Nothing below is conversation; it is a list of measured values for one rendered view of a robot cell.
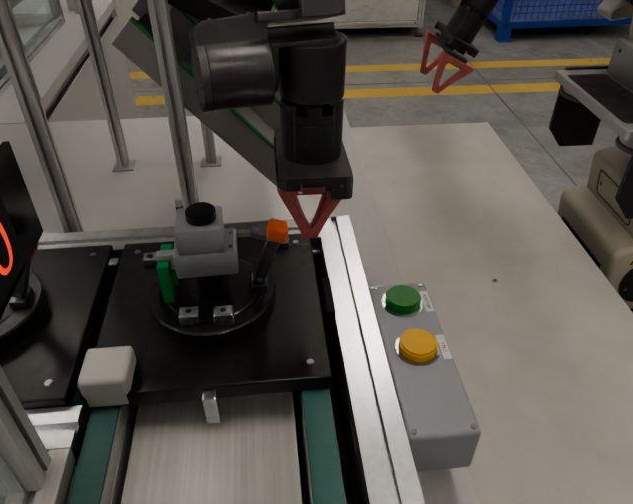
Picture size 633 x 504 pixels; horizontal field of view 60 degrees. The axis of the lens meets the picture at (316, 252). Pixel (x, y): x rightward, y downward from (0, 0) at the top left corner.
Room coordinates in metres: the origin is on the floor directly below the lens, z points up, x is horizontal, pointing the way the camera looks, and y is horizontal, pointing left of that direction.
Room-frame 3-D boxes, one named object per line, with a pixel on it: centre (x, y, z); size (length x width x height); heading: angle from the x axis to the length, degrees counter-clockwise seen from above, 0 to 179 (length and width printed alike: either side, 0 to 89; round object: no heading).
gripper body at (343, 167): (0.46, 0.00, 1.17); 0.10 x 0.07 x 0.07; 6
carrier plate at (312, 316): (0.45, 0.12, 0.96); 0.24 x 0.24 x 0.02; 6
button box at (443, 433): (0.39, -0.11, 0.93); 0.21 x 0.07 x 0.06; 6
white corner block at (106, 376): (0.35, 0.20, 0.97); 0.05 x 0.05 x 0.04; 6
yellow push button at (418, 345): (0.39, -0.11, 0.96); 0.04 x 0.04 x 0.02
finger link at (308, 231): (0.47, 0.01, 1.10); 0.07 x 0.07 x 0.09; 6
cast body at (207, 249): (0.45, 0.13, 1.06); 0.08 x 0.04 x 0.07; 98
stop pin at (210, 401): (0.33, 0.10, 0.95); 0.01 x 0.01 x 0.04; 6
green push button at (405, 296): (0.46, -0.10, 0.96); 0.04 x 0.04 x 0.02
